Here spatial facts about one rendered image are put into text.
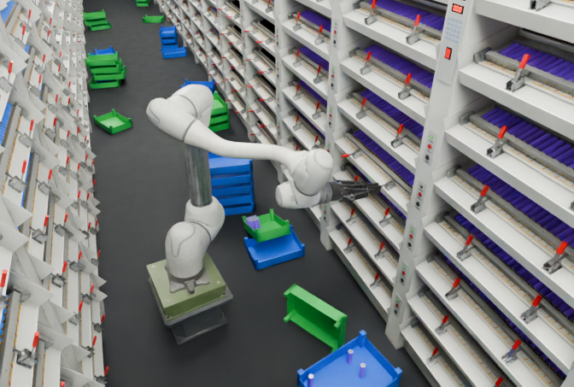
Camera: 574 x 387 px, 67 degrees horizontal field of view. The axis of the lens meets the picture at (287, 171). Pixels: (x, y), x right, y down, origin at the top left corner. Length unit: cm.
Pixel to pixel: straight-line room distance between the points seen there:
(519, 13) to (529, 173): 41
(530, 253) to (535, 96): 43
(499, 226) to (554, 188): 23
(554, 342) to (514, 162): 50
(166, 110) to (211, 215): 60
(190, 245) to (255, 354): 60
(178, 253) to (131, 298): 62
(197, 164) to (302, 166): 59
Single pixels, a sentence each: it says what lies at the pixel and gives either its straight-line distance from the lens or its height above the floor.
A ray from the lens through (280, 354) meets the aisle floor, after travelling 213.
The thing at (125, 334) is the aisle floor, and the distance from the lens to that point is 233.
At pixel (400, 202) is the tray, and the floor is 74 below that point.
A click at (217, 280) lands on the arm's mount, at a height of 28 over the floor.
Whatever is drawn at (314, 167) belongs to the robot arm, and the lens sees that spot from 141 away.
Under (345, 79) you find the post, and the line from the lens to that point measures 202.
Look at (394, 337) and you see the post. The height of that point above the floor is 6.
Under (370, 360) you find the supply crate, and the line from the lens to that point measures 176.
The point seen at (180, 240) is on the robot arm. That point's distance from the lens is 189.
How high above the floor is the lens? 178
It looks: 33 degrees down
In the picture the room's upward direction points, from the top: straight up
